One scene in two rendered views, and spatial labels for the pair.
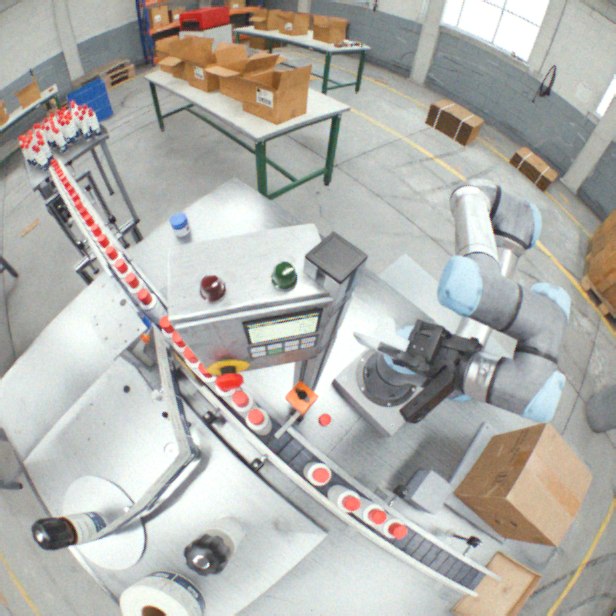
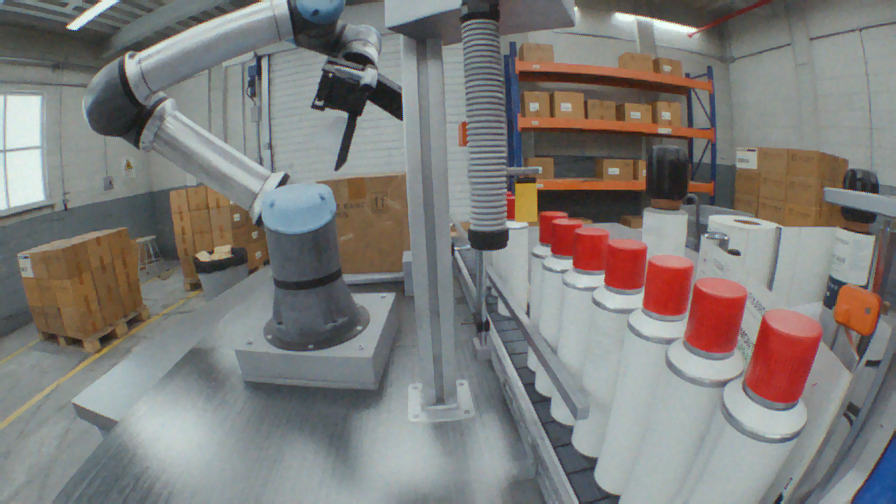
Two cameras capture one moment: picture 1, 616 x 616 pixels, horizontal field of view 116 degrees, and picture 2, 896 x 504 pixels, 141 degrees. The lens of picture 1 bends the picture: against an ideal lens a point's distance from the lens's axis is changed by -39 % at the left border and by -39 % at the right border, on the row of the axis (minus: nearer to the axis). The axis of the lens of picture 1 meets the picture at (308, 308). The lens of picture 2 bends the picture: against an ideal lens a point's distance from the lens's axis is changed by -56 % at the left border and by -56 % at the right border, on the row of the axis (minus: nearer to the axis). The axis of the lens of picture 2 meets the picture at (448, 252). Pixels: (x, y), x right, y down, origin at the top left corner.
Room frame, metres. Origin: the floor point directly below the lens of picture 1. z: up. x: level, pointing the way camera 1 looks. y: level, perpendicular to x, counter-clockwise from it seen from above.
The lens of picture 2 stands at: (0.43, 0.31, 1.15)
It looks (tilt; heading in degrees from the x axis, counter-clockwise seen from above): 14 degrees down; 231
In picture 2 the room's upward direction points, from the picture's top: 2 degrees counter-clockwise
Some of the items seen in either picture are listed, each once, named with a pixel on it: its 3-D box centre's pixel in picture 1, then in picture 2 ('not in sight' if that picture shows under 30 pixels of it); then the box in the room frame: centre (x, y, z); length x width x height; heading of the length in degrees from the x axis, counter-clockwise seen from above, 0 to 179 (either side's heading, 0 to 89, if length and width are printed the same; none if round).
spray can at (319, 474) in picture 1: (316, 473); (513, 257); (-0.03, -0.08, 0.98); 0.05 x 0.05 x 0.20
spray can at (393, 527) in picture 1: (385, 523); not in sight; (-0.15, -0.26, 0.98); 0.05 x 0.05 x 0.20
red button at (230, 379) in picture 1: (229, 378); not in sight; (0.09, 0.09, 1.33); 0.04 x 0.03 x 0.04; 111
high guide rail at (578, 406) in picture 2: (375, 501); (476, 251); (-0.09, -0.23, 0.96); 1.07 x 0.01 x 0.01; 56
